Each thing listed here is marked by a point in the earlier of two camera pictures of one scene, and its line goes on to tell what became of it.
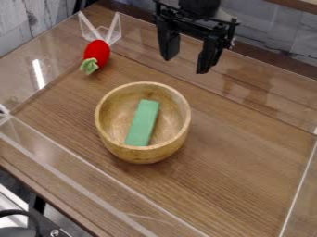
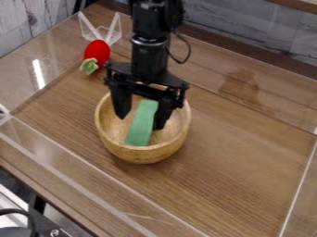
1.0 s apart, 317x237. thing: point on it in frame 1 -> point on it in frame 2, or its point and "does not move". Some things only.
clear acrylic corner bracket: (109, 34) does not move
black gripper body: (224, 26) -> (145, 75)
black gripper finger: (207, 56) -> (161, 113)
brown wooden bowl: (113, 114) does not move
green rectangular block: (141, 123) does not move
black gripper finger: (168, 40) -> (121, 100)
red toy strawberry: (96, 56) does not move
